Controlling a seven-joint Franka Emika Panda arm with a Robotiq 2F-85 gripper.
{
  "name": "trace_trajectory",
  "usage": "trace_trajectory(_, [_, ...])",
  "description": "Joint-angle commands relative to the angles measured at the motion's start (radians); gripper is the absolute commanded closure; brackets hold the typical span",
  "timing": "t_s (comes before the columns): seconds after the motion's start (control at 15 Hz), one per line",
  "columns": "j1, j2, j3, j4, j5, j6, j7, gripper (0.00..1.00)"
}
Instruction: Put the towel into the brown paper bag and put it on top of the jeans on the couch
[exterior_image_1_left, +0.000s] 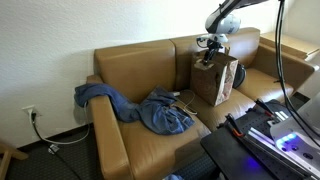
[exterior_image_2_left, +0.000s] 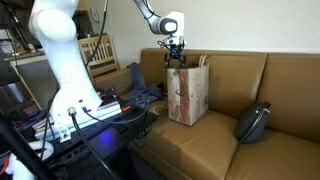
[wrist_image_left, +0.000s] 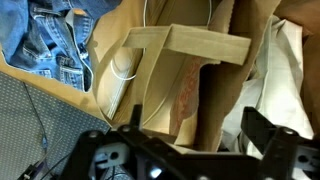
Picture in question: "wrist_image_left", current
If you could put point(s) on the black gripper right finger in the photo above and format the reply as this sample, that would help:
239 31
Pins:
256 123

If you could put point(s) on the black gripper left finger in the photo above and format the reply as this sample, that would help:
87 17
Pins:
136 116

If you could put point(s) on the white towel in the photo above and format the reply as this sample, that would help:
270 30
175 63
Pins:
283 76

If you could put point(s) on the brown paper bag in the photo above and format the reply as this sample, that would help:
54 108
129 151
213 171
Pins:
186 66

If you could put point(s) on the blue denim jeans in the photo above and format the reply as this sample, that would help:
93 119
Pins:
40 40

